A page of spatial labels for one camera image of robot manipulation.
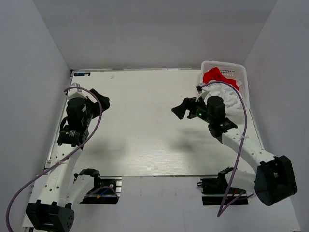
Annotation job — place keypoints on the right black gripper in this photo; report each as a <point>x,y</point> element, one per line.
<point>188,104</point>

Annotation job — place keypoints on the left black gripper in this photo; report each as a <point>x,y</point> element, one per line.
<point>105,100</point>

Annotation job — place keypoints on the red t shirt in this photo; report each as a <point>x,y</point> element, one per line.
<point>215,74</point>

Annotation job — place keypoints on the white t shirt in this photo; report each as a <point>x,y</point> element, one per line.
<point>231,99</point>

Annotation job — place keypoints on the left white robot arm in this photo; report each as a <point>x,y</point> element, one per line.
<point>53,209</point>

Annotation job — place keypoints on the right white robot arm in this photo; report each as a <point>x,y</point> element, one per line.
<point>273,179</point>

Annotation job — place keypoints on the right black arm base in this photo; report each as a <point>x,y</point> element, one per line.
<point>213,192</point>

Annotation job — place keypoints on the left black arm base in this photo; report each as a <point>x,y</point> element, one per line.
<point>106,191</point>

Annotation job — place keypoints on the blue table label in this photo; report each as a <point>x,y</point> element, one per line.
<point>82,74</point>

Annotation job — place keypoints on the white plastic basket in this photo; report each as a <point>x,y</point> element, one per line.
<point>232,71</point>

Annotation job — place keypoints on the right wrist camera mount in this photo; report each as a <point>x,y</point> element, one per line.
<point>201,93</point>

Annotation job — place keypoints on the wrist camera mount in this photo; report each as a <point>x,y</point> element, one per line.
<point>201,93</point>
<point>75,93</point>

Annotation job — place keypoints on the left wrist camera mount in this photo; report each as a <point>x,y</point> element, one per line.
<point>75,93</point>

